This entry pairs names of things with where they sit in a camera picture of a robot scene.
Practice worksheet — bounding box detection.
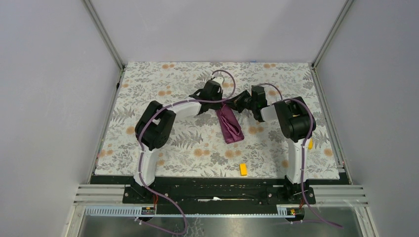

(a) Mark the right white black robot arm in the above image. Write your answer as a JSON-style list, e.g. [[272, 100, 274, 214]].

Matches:
[[225, 86, 316, 205]]

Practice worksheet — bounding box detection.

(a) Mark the purple satin napkin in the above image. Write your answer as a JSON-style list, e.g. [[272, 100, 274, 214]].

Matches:
[[216, 104, 245, 144]]

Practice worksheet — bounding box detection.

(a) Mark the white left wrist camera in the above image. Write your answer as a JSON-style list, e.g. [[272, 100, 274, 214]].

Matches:
[[211, 76, 224, 84]]

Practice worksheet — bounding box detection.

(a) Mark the floral tablecloth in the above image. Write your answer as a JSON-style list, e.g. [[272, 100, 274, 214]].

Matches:
[[94, 62, 339, 179]]

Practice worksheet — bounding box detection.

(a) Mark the yellow block at right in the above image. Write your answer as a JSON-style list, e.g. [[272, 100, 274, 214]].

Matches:
[[308, 138, 313, 150]]

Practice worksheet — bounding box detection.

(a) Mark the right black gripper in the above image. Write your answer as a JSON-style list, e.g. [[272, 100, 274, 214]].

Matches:
[[223, 90, 256, 114]]

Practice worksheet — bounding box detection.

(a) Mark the yellow block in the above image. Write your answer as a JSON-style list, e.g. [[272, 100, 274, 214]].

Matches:
[[239, 163, 248, 176], [308, 138, 313, 150]]

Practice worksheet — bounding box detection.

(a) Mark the yellow block near front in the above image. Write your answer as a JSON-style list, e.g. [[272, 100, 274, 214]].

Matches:
[[239, 163, 248, 176]]

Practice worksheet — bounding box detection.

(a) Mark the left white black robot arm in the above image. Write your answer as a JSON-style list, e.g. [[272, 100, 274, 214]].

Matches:
[[123, 78, 232, 204]]

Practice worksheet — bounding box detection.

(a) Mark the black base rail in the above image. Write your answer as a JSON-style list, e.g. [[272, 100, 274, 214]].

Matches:
[[90, 175, 352, 215]]

